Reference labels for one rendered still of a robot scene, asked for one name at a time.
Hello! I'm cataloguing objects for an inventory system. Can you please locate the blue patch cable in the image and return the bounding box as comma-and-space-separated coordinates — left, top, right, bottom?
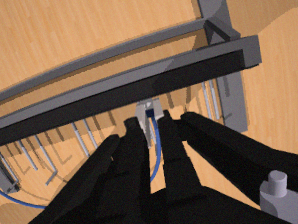
0, 116, 161, 209

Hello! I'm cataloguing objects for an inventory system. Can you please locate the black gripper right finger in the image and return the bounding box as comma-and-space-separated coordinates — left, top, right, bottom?
153, 97, 298, 224

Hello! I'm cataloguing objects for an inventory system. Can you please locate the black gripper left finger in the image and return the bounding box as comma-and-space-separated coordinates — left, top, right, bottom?
28, 102, 151, 224

